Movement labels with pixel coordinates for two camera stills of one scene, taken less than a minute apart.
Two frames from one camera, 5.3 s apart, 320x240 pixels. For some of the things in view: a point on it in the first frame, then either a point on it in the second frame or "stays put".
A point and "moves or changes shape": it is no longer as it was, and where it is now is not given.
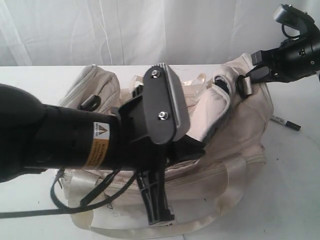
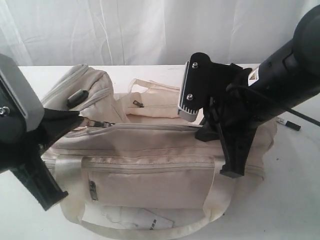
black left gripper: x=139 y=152 -> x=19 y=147
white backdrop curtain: x=126 y=32 stays put
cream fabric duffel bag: x=234 y=130 moves or changes shape
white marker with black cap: x=290 y=124 stays put
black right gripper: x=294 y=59 -> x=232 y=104
